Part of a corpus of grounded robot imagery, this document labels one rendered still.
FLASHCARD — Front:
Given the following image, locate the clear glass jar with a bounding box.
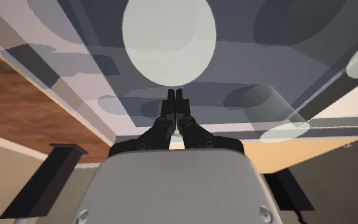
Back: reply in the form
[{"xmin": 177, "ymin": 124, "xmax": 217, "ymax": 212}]
[
  {"xmin": 122, "ymin": 0, "xmax": 216, "ymax": 86},
  {"xmin": 239, "ymin": 85, "xmax": 310, "ymax": 143},
  {"xmin": 156, "ymin": 102, "xmax": 185, "ymax": 149},
  {"xmin": 278, "ymin": 0, "xmax": 358, "ymax": 79}
]

